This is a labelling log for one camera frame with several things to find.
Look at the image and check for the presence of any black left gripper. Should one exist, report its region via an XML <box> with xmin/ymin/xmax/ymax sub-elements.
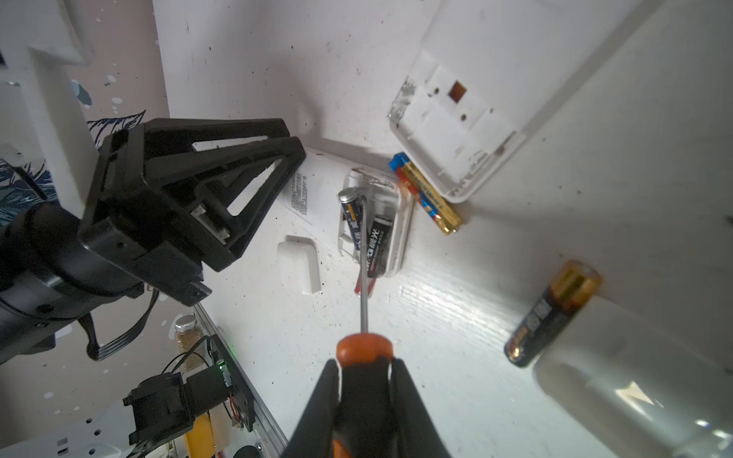
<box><xmin>78</xmin><ymin>118</ymin><xmax>305</xmax><ymax>305</ymax></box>

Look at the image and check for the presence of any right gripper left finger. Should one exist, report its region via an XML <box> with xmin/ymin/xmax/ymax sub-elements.
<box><xmin>281</xmin><ymin>359</ymin><xmax>340</xmax><ymax>458</ymax></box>

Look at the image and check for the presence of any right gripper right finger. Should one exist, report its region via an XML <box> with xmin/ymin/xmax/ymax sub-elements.
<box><xmin>389</xmin><ymin>359</ymin><xmax>450</xmax><ymax>457</ymax></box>

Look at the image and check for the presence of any orange black screwdriver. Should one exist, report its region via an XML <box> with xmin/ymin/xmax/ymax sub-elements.
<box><xmin>332</xmin><ymin>196</ymin><xmax>394</xmax><ymax>457</ymax></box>

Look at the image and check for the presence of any white remote control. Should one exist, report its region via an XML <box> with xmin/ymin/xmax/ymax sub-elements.
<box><xmin>389</xmin><ymin>0</ymin><xmax>658</xmax><ymax>203</ymax></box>
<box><xmin>268</xmin><ymin>150</ymin><xmax>416</xmax><ymax>280</ymax></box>

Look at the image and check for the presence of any black battery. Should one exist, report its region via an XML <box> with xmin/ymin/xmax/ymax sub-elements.
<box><xmin>338</xmin><ymin>187</ymin><xmax>364</xmax><ymax>251</ymax></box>
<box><xmin>366</xmin><ymin>215</ymin><xmax>393</xmax><ymax>279</ymax></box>

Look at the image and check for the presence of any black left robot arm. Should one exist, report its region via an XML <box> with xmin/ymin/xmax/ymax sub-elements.
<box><xmin>1</xmin><ymin>118</ymin><xmax>307</xmax><ymax>361</ymax></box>

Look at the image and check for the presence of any brown grain filled bottle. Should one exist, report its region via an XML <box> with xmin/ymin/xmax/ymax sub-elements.
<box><xmin>174</xmin><ymin>314</ymin><xmax>207</xmax><ymax>372</ymax></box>

